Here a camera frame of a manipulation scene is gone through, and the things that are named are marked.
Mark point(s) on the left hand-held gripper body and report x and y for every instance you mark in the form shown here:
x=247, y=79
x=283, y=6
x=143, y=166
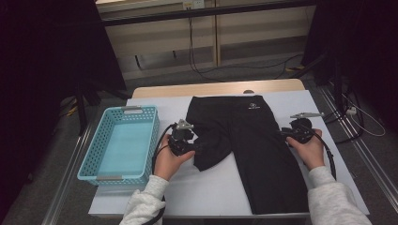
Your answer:
x=181, y=142

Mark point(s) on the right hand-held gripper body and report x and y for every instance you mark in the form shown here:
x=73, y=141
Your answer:
x=302, y=131

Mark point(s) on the black pants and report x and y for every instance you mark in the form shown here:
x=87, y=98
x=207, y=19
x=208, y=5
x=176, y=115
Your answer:
x=256, y=150

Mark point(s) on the blue perforated plastic basket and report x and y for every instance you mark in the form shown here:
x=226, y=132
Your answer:
x=94, y=150

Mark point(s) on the person's right hand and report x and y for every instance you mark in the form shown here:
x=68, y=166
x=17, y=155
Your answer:
x=311, y=153

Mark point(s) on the person's left hand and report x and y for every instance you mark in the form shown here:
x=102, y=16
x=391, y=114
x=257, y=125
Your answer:
x=169, y=162

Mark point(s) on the white table cover sheet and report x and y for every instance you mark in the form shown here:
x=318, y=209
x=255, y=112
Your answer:
x=175, y=108

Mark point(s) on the white power plug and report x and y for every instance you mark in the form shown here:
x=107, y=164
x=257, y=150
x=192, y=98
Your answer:
x=351, y=110

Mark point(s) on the black metal stand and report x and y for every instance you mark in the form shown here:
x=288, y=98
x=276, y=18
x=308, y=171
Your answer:
x=82, y=112
x=337, y=87

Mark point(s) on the dark curtain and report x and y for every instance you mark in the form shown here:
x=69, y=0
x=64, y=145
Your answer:
x=369, y=47
x=37, y=62

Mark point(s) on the metal floor rail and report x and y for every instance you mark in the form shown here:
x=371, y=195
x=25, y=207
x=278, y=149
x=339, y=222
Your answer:
x=369, y=162
x=67, y=181

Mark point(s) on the white wall socket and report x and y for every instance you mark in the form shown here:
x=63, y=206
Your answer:
x=194, y=4

